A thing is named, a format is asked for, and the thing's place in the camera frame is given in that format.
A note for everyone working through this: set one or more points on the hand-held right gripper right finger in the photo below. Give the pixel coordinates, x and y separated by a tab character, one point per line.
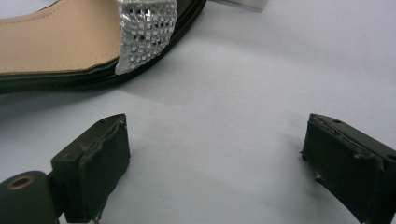
348	161

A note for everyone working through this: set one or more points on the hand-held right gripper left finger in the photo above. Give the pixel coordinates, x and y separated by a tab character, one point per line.
93	168

